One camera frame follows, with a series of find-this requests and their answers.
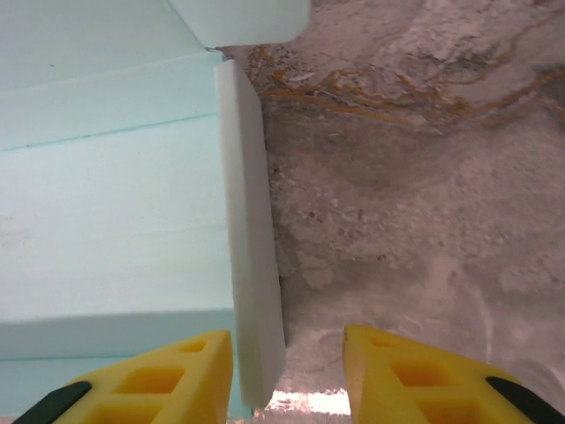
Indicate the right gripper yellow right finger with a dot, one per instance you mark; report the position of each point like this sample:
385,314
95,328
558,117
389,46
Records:
419,384

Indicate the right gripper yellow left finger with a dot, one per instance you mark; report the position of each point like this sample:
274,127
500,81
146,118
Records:
176,384

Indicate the light teal paper box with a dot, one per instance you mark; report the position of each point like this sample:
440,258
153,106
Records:
110,199

